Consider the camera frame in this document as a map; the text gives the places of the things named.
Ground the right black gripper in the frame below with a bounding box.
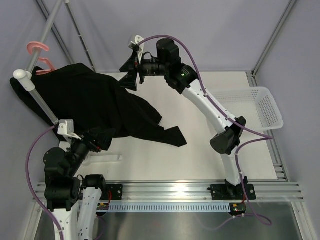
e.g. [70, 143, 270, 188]
[116, 51, 169, 93]

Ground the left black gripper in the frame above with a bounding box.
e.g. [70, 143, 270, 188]
[66, 126, 115, 176]

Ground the black shirt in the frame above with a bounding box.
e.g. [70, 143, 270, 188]
[9, 62, 188, 148]

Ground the silver white garment rack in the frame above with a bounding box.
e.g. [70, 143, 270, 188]
[13, 0, 75, 145]

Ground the pink plastic hanger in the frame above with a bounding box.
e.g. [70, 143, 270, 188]
[26, 41, 56, 76]

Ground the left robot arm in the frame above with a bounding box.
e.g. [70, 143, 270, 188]
[43, 123, 122, 240]

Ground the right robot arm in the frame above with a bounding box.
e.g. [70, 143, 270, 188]
[120, 35, 248, 199]

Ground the white perforated plastic basket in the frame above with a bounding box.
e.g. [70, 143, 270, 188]
[209, 87, 284, 132]

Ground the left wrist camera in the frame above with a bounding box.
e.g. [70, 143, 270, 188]
[57, 119, 82, 140]

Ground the white slotted cable duct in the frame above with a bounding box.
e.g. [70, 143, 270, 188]
[96, 201, 231, 213]

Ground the aluminium frame post right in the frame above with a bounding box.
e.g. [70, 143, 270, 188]
[251, 0, 299, 77]

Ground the aluminium mounting rail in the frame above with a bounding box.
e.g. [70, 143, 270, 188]
[32, 181, 305, 203]

